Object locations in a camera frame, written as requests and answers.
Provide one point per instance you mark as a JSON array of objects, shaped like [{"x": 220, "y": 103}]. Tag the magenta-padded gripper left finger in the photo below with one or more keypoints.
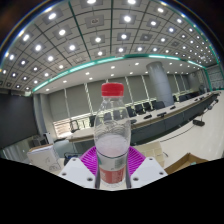
[{"x": 87, "y": 161}]

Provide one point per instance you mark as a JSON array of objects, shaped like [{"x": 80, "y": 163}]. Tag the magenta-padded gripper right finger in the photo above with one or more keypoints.
[{"x": 137, "y": 161}]

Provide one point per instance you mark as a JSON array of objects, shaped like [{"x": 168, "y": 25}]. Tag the clear red-capped drink bottle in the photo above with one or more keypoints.
[{"x": 111, "y": 133}]

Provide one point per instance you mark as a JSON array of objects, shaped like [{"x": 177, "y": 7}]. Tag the black desk phone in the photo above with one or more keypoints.
[{"x": 70, "y": 156}]

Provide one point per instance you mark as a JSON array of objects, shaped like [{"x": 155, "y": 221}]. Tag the row of black office chairs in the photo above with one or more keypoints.
[{"x": 143, "y": 108}]

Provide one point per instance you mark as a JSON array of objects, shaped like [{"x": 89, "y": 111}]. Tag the black conference microphone unit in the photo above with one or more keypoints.
[{"x": 198, "y": 122}]

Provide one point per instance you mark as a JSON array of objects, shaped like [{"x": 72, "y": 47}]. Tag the round ceiling lights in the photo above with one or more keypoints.
[{"x": 127, "y": 18}]

